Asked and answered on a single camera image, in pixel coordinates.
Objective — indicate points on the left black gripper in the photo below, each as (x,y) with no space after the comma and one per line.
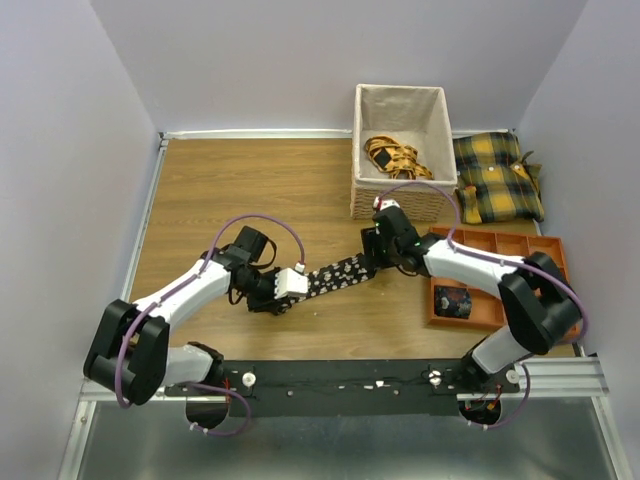
(267,304)

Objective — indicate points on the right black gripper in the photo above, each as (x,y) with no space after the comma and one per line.
(370,239)

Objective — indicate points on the black floral tie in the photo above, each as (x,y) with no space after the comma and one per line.
(334,277)

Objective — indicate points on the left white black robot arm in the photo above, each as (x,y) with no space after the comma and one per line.
(130,352)

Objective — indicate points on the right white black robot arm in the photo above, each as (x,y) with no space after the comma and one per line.
(540,306)

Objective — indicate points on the orange patterned tie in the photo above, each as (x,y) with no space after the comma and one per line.
(397,160)

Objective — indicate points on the rolled dark floral tie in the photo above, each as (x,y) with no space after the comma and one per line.
(452,302)

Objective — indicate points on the orange compartment tray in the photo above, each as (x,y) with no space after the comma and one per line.
(487,312)

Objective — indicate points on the wicker basket with liner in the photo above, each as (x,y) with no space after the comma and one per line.
(412,115)

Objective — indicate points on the yellow plaid shirt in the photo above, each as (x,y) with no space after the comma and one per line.
(496,182)

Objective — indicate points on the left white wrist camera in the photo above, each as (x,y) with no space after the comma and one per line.
(291,282)

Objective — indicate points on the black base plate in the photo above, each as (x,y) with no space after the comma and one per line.
(332,388)

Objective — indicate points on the aluminium frame rail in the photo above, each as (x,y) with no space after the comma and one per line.
(555,377)

